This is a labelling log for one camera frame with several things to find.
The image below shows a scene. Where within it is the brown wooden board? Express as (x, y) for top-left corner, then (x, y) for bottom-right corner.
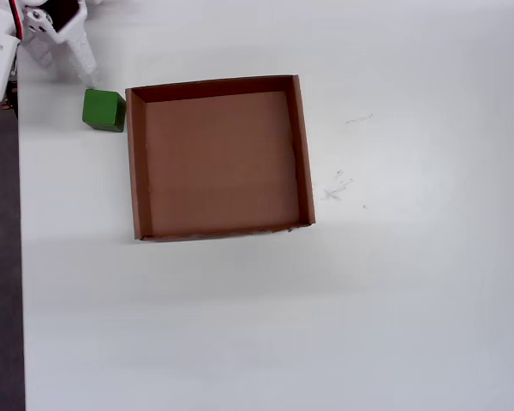
(124, 74), (317, 244)

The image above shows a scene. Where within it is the green cube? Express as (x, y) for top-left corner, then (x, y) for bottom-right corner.
(81, 88), (127, 134)

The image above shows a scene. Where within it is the red servo cable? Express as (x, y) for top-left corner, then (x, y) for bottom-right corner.
(7, 0), (27, 40)

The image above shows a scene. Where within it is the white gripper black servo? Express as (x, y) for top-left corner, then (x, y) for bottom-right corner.
(19, 0), (100, 89)

